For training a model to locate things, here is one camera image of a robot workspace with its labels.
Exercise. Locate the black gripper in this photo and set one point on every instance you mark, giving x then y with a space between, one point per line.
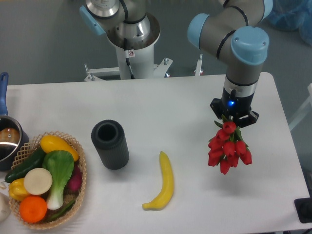
235 103

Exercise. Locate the red tulip bouquet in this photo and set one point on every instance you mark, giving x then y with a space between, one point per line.
227 147

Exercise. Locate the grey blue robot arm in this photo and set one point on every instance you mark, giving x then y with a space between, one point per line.
232 37

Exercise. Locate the blue plastic bag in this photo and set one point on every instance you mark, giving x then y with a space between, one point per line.
293 15

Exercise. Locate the yellow banana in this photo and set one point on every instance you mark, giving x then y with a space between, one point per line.
168 186

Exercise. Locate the black device at edge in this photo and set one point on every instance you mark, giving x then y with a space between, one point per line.
304 209

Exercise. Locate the dark grey ribbed vase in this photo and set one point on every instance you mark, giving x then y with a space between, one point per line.
108 138

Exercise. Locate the purple red onion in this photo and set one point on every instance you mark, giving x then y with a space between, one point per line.
75 182

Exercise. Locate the green bok choy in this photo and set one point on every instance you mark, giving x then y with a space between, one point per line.
60 164

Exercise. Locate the green chili pepper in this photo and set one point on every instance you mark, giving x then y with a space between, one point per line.
61 212

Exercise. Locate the yellow squash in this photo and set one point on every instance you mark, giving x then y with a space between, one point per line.
51 143

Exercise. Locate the woven wicker basket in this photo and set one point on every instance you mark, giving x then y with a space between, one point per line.
72 199

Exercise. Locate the dark green cucumber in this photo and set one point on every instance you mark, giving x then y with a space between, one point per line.
35 160

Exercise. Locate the white round radish slice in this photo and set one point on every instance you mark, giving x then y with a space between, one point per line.
38 181

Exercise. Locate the orange fruit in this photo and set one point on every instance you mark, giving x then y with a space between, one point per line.
33 209

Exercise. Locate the yellow bell pepper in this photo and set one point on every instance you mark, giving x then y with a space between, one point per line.
17 190

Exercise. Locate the white garlic bulb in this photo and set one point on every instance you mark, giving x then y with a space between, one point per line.
4 203

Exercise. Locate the white frame at right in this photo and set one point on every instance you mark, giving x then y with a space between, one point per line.
302 111

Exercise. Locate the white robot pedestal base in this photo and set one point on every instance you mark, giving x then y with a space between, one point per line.
134 45

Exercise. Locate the blue handled saucepan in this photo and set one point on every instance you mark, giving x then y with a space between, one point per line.
12 136

